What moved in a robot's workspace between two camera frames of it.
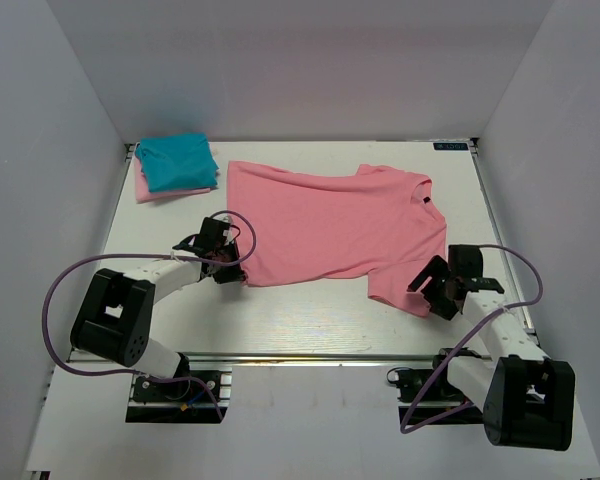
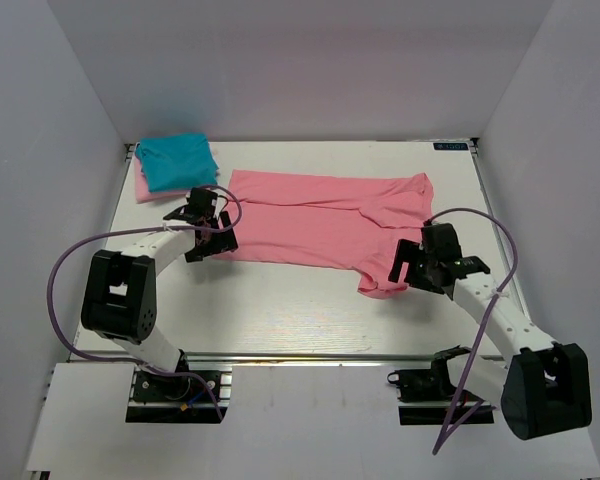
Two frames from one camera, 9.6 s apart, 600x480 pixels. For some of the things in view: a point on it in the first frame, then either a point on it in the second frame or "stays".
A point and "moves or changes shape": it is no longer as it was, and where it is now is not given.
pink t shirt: [378, 224] moves or changes shape
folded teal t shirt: [178, 162] stays
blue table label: [450, 146] stays
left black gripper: [235, 274] -> [225, 239]
